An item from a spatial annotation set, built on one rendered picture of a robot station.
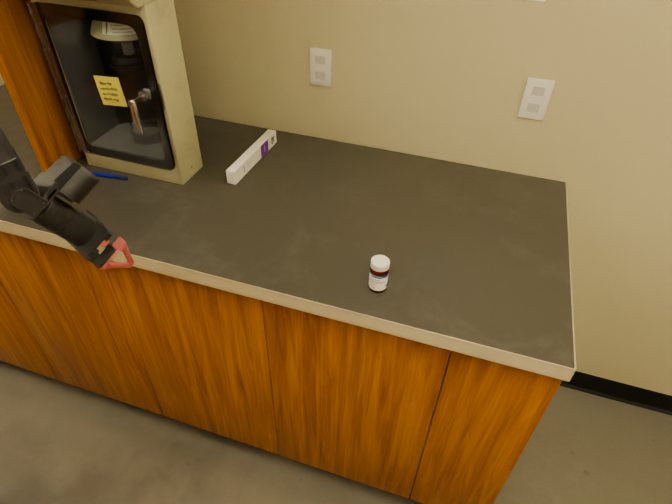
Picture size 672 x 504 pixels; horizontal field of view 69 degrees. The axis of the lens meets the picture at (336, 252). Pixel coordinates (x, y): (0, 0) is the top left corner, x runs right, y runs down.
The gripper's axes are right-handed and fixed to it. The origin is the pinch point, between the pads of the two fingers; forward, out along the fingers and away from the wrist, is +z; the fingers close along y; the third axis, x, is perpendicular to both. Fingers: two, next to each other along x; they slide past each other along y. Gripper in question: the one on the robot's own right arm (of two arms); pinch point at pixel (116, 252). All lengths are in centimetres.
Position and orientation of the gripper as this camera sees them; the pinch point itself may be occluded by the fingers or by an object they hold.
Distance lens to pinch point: 110.5
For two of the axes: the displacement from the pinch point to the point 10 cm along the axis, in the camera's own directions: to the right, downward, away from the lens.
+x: -5.9, 7.9, -1.7
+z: 3.1, 4.2, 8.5
